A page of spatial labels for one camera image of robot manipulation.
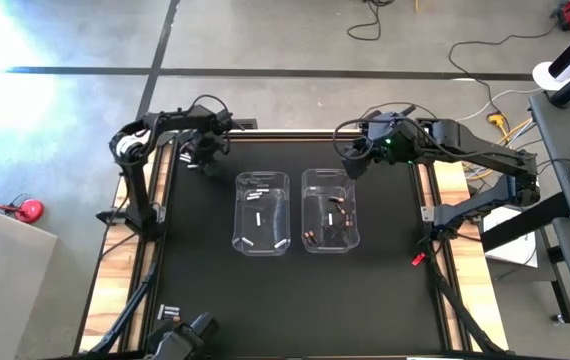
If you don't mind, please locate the black table support bar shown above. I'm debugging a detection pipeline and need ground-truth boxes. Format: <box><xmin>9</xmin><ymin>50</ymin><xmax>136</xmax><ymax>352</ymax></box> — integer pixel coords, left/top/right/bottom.
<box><xmin>479</xmin><ymin>192</ymin><xmax>570</xmax><ymax>254</ymax></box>

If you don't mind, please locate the black table mat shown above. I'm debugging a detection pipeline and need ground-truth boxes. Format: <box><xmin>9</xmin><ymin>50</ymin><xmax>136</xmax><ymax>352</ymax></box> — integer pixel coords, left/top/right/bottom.
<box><xmin>147</xmin><ymin>137</ymin><xmax>444</xmax><ymax>355</ymax></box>

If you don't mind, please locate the black left camera cable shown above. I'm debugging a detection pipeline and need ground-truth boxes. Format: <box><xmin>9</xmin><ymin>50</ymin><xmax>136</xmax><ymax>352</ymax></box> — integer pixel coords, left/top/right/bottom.
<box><xmin>187</xmin><ymin>93</ymin><xmax>246</xmax><ymax>132</ymax></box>

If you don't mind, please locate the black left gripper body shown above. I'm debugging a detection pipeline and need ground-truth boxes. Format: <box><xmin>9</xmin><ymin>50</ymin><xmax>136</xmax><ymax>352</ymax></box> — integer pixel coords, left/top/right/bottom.
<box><xmin>180</xmin><ymin>128</ymin><xmax>229</xmax><ymax>164</ymax></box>

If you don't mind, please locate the black white bar stand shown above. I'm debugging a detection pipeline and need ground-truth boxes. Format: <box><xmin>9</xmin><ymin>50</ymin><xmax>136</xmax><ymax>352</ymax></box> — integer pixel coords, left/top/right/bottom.
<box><xmin>532</xmin><ymin>9</ymin><xmax>570</xmax><ymax>92</ymax></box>

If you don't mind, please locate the clear plastic bin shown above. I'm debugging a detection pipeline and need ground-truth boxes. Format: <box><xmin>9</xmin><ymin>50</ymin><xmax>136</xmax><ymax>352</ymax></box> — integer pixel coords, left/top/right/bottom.
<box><xmin>300</xmin><ymin>168</ymin><xmax>361</xmax><ymax>254</ymax></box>
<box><xmin>232</xmin><ymin>171</ymin><xmax>292</xmax><ymax>257</ymax></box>

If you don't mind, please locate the beige grey panel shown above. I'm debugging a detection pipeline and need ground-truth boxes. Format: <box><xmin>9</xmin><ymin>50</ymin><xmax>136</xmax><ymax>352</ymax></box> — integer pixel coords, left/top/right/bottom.
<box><xmin>0</xmin><ymin>199</ymin><xmax>59</xmax><ymax>360</ymax></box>

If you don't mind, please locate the black table leg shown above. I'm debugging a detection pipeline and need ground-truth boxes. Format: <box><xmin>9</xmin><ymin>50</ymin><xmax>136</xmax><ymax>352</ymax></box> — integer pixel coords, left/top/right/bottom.
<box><xmin>544</xmin><ymin>244</ymin><xmax>570</xmax><ymax>326</ymax></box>

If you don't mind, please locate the yellow extension cord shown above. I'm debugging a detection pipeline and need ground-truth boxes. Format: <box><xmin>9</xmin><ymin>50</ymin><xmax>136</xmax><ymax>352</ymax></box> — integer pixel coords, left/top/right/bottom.
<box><xmin>462</xmin><ymin>113</ymin><xmax>536</xmax><ymax>181</ymax></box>

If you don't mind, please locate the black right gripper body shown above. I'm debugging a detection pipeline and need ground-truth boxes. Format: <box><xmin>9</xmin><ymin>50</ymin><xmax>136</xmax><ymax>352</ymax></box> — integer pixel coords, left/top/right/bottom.
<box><xmin>347</xmin><ymin>133</ymin><xmax>382</xmax><ymax>164</ymax></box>

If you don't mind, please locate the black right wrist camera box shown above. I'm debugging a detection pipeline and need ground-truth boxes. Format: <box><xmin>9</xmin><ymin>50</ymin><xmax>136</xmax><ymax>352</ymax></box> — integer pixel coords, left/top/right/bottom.
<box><xmin>364</xmin><ymin>113</ymin><xmax>401</xmax><ymax>146</ymax></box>

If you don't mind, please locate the black arched floor cable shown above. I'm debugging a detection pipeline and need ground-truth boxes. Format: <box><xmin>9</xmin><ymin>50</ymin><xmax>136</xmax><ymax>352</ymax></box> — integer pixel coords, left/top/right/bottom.
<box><xmin>359</xmin><ymin>101</ymin><xmax>443</xmax><ymax>126</ymax></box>

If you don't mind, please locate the red round floor object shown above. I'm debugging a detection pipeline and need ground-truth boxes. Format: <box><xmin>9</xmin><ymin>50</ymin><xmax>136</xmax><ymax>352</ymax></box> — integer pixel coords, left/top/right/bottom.
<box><xmin>14</xmin><ymin>198</ymin><xmax>46</xmax><ymax>225</ymax></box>

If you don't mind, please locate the white floor cable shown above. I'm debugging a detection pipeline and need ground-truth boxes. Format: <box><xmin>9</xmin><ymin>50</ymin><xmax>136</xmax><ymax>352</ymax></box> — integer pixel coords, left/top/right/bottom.
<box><xmin>443</xmin><ymin>87</ymin><xmax>544</xmax><ymax>129</ymax></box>

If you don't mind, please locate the thin black floor cable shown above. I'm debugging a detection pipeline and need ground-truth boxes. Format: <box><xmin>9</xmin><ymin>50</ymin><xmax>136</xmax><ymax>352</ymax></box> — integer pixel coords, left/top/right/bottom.
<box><xmin>534</xmin><ymin>157</ymin><xmax>570</xmax><ymax>201</ymax></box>

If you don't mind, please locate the black looped floor cable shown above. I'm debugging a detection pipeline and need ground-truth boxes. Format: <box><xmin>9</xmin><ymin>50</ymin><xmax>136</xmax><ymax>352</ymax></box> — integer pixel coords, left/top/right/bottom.
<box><xmin>346</xmin><ymin>0</ymin><xmax>396</xmax><ymax>42</ymax></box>

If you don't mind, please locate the long black floor cable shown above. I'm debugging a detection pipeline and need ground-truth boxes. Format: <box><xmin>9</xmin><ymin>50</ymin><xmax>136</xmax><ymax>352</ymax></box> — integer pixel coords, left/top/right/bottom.
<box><xmin>447</xmin><ymin>23</ymin><xmax>561</xmax><ymax>119</ymax></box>

